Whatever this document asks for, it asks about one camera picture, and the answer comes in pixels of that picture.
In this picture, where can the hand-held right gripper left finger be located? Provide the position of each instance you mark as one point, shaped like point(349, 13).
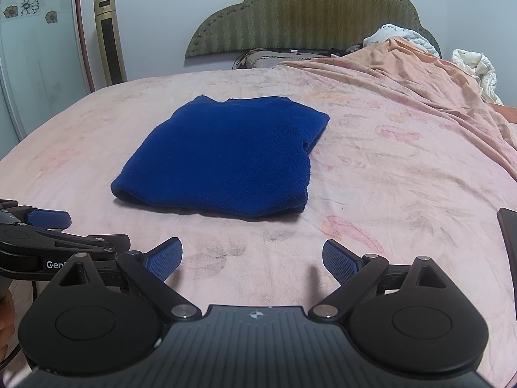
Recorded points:
point(165, 260)

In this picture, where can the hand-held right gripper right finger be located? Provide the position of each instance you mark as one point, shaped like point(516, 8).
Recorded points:
point(341, 264)

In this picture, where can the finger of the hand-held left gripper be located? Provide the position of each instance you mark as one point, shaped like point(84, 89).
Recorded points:
point(48, 218)
point(8, 205)

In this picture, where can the blue beaded knit sweater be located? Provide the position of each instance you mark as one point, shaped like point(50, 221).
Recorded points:
point(226, 157)

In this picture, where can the black clothes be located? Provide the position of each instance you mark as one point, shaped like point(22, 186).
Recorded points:
point(343, 50)

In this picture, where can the person's left hand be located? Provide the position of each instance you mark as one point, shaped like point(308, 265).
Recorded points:
point(5, 327)

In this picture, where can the bed with pink sheet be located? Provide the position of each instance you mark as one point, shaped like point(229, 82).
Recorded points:
point(383, 210)

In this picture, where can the frosted glass flowered sliding door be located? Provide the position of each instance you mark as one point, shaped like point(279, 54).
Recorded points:
point(36, 56)

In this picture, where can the black flat device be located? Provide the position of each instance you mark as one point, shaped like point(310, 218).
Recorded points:
point(509, 234)

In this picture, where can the gold tower fan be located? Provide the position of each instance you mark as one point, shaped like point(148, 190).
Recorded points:
point(110, 36)

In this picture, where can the orange blanket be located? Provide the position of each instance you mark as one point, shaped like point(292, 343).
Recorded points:
point(424, 89)

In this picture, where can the brown pillow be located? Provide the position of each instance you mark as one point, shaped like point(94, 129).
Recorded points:
point(262, 60)

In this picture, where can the red cloth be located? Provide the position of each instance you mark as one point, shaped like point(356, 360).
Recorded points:
point(507, 113)

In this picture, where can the white printed pillow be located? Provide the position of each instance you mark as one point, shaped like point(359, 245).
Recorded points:
point(400, 36)

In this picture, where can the white quilt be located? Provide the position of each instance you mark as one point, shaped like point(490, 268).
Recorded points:
point(480, 72)

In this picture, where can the green upholstered headboard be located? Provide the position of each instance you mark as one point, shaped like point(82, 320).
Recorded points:
point(307, 12)

